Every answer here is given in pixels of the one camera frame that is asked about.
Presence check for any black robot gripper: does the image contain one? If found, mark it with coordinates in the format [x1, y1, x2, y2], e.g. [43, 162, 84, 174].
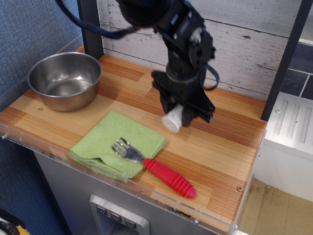
[152, 64, 216, 127]

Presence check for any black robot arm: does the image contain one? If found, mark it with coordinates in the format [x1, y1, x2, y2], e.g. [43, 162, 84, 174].
[118, 0, 220, 127]

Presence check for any green folded towel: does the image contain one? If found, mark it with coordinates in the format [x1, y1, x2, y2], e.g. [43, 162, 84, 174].
[69, 111, 166, 182]

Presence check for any yellow object at corner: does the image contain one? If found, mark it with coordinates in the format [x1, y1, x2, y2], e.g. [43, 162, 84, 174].
[0, 220, 30, 235]

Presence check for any stainless steel bowl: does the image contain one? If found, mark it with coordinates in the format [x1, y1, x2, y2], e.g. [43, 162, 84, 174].
[27, 52, 102, 112]

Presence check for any white toy sink drainboard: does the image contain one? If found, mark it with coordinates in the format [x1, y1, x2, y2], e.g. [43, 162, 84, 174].
[253, 93, 313, 201]

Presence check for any silver toy dishwasher panel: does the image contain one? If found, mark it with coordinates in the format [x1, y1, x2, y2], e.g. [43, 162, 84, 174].
[35, 152, 236, 235]

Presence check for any clear acrylic table edge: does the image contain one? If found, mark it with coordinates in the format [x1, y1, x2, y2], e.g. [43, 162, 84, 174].
[0, 119, 266, 235]

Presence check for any red handled fork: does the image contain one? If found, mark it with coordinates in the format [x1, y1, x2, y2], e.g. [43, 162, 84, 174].
[112, 138, 197, 199]

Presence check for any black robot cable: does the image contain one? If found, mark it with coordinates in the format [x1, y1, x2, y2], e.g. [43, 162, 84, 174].
[55, 0, 137, 40]

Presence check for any black vertical post right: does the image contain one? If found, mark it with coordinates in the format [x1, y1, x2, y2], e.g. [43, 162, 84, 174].
[261, 0, 313, 121]

